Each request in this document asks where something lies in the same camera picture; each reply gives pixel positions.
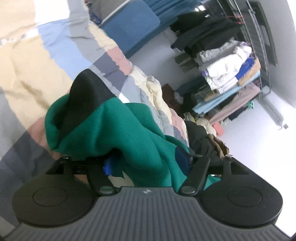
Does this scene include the green and white hoodie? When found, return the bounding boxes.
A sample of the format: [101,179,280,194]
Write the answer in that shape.
[45,69,191,190]

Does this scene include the dark clothes pile on floor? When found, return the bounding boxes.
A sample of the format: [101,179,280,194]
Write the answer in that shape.
[185,120,230,161]

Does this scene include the stack of folded clothes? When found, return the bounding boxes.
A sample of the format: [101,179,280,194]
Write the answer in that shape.
[169,11,262,126]

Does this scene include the metal clothes rack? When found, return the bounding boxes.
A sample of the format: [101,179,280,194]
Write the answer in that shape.
[217,1,288,129]

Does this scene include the colour block patchwork quilt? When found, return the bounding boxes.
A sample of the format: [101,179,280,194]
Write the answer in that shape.
[1,1,188,235]

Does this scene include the blue upright cushion pad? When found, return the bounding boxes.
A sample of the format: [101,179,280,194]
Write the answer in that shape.
[100,1,160,58]

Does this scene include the blue curtain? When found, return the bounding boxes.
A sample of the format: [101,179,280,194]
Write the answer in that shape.
[144,0,201,29]

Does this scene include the white wall radiator vent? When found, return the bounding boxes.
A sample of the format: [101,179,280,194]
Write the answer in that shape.
[174,52,199,73]

